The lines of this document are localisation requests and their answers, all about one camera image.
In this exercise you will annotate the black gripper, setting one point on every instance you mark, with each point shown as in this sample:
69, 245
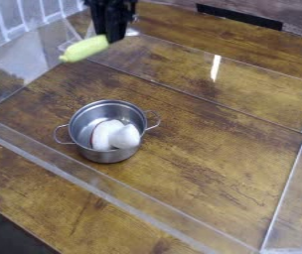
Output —
111, 25

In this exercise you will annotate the small steel pot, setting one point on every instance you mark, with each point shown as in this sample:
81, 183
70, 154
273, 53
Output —
74, 133

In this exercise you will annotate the clear acrylic enclosure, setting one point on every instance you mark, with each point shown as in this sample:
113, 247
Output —
212, 185

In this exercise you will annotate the black bar on wall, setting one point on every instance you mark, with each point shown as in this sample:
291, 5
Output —
241, 17

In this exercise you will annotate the white mushroom toy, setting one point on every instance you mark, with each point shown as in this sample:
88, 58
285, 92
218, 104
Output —
112, 135

